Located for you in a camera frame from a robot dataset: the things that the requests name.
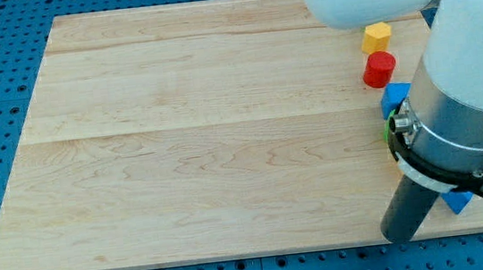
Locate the blue triangle block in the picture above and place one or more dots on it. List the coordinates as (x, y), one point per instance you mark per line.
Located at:
(457, 201)

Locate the wooden board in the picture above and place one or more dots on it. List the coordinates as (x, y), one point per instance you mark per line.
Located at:
(194, 133)

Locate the green block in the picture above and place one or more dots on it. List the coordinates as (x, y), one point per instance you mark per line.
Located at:
(386, 130)

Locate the red cylinder block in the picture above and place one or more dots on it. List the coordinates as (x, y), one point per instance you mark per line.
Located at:
(379, 69)

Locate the blue cube block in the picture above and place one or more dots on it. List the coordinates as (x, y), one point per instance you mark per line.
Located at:
(393, 95)

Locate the yellow hexagon block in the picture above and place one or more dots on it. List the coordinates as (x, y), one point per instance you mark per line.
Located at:
(376, 38)

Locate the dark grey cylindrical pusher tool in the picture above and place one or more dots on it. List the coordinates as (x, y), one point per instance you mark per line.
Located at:
(407, 210)

